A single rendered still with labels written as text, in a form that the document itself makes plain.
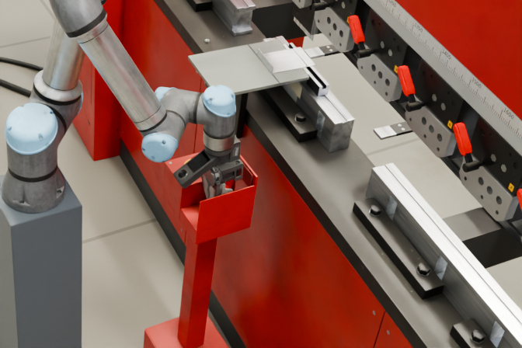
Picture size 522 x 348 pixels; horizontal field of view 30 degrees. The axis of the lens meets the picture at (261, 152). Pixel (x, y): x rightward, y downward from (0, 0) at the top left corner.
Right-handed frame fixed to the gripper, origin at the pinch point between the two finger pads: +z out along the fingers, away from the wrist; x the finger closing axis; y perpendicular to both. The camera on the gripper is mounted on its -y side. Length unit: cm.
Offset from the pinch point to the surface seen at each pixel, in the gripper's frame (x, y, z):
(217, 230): -4.9, -0.5, 5.2
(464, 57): -44, 32, -65
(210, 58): 24.7, 12.8, -24.8
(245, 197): -4.9, 7.3, -3.0
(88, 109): 109, 8, 54
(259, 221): 1.2, 16.1, 15.9
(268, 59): 19.0, 26.7, -23.8
